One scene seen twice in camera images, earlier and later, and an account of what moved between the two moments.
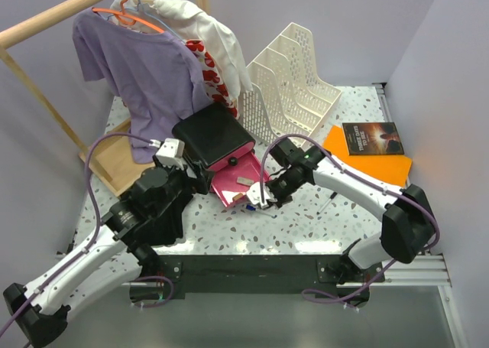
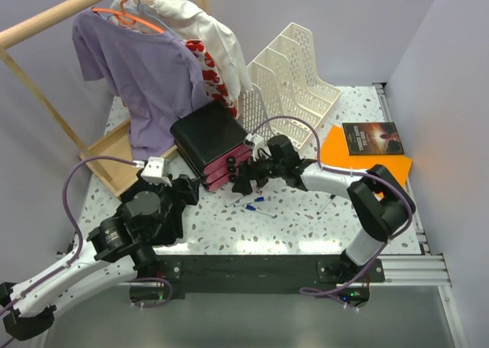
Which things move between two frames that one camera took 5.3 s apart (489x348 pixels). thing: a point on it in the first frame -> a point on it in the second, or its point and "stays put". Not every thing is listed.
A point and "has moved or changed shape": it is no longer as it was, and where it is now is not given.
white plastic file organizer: x=286 y=99 stays put
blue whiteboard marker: x=250 y=207 stays put
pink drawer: x=232 y=179 has moved or changed shape
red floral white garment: x=216 y=85 stays put
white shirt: x=179 y=17 stays put
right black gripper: x=280 y=201 -> x=248 y=171
